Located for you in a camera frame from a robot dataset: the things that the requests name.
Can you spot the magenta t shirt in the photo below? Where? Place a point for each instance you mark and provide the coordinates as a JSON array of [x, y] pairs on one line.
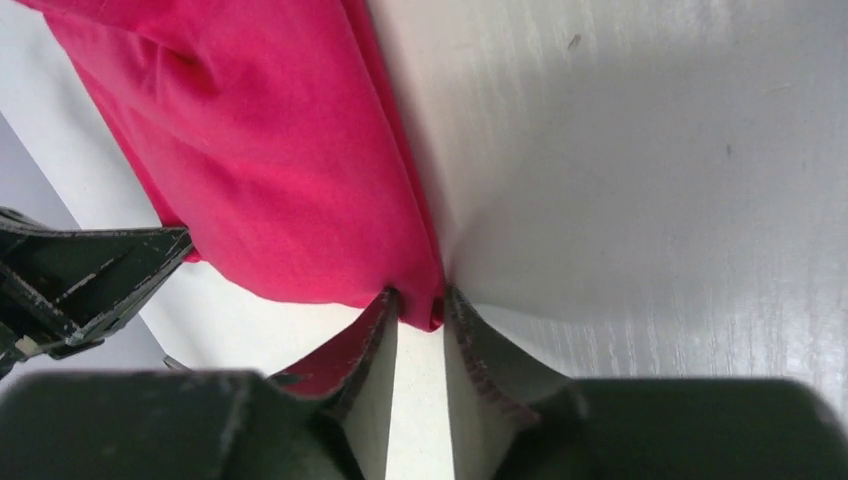
[[269, 130]]

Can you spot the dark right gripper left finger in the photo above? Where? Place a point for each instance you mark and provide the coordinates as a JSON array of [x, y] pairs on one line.
[[326, 416]]

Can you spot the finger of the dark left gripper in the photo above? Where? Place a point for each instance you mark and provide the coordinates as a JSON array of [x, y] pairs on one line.
[[66, 291]]

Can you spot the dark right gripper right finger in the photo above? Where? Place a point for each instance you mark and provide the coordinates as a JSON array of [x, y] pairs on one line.
[[513, 417]]

